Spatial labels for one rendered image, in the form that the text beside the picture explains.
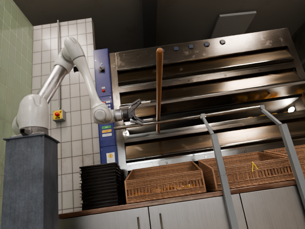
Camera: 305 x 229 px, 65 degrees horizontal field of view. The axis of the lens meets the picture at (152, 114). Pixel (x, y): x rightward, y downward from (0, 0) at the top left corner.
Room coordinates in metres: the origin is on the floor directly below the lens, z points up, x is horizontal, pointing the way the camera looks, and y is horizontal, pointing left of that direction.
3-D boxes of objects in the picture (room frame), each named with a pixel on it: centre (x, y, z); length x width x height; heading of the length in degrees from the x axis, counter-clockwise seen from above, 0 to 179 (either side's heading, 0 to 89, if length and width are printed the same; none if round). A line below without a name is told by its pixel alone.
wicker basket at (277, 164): (1.95, -0.62, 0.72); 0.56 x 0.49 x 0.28; 91
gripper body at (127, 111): (1.65, 0.17, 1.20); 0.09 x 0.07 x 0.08; 91
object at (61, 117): (2.17, 0.90, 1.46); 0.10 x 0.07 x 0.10; 90
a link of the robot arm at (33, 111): (1.31, 0.70, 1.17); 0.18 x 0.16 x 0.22; 40
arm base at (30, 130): (1.29, 0.69, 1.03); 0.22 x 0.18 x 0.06; 3
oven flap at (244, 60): (2.21, -0.60, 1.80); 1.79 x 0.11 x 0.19; 90
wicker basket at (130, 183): (1.95, -0.02, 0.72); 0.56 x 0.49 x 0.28; 89
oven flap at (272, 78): (2.21, -0.60, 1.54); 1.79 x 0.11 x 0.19; 90
